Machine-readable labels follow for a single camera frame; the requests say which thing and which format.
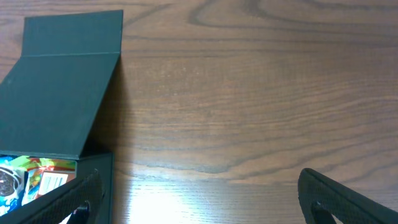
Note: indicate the blue Oreo pack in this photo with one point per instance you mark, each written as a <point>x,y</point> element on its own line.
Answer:
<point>12,189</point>

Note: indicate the brown Pocky box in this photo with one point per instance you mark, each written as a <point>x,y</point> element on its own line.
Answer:
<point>51,180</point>

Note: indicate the black gift box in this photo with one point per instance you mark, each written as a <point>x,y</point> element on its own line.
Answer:
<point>51,96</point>

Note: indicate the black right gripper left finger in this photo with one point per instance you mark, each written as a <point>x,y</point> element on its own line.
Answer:
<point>83,192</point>

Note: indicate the colourful gummy candy bag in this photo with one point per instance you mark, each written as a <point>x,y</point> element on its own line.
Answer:
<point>34,168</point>

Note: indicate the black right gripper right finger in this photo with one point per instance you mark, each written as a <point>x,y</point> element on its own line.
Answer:
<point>324,200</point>

